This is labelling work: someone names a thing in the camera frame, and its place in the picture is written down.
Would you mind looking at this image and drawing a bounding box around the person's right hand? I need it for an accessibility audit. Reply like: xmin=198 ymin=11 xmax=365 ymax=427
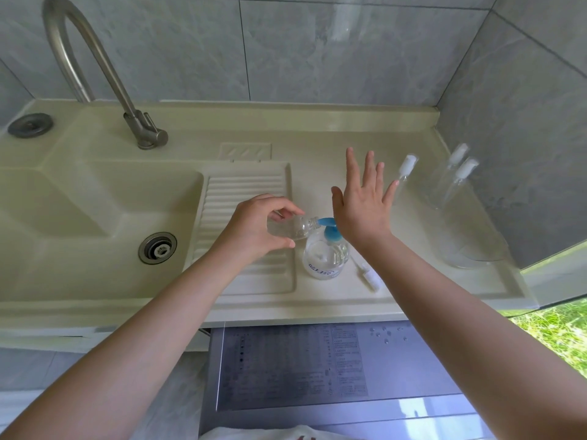
xmin=331 ymin=147 xmax=400 ymax=251

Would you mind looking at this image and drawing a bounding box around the person's left hand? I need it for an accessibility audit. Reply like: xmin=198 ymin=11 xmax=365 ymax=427
xmin=209 ymin=193 xmax=306 ymax=266

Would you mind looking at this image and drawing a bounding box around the small clear bottle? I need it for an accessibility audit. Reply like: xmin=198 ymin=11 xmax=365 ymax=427
xmin=432 ymin=176 xmax=467 ymax=211
xmin=423 ymin=161 xmax=456 ymax=203
xmin=393 ymin=153 xmax=419 ymax=197
xmin=267 ymin=214 xmax=322 ymax=241

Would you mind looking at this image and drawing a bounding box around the clear hand sanitizer pump bottle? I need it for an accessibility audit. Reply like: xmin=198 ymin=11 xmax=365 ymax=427
xmin=302 ymin=217 xmax=350 ymax=281

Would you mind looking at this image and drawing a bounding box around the white spray cap with tube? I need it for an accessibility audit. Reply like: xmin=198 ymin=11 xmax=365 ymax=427
xmin=448 ymin=142 xmax=470 ymax=166
xmin=454 ymin=157 xmax=480 ymax=181
xmin=353 ymin=258 xmax=382 ymax=293

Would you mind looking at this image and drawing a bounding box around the person's left forearm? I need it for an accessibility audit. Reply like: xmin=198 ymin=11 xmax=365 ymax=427
xmin=0 ymin=249 xmax=244 ymax=440

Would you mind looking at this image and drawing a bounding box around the person's right forearm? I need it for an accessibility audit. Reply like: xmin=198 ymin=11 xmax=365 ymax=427
xmin=362 ymin=231 xmax=587 ymax=440

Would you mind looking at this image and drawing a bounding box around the person's white shirt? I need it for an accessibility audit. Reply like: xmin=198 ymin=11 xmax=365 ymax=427
xmin=199 ymin=424 xmax=363 ymax=440

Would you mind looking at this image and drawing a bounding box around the steel sink drain strainer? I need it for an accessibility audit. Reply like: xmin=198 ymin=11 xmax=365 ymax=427
xmin=138 ymin=231 xmax=178 ymax=265

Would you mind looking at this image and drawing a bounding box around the grey washing machine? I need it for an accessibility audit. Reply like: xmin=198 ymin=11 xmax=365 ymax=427
xmin=199 ymin=320 xmax=496 ymax=440

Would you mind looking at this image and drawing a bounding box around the cream sink with washboard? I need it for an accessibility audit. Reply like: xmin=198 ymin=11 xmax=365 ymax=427
xmin=0 ymin=99 xmax=540 ymax=353

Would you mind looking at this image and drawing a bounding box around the curved steel faucet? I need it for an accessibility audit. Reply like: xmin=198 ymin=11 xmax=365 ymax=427
xmin=42 ymin=0 xmax=169 ymax=150

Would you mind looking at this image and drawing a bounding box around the glass window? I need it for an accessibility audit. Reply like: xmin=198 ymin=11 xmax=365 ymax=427
xmin=500 ymin=240 xmax=587 ymax=381

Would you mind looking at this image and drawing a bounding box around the white cabinet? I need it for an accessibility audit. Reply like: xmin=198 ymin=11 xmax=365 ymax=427
xmin=0 ymin=329 xmax=212 ymax=354

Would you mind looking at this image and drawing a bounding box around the round steel hole cover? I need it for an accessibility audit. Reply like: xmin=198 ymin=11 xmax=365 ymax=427
xmin=7 ymin=112 xmax=54 ymax=139

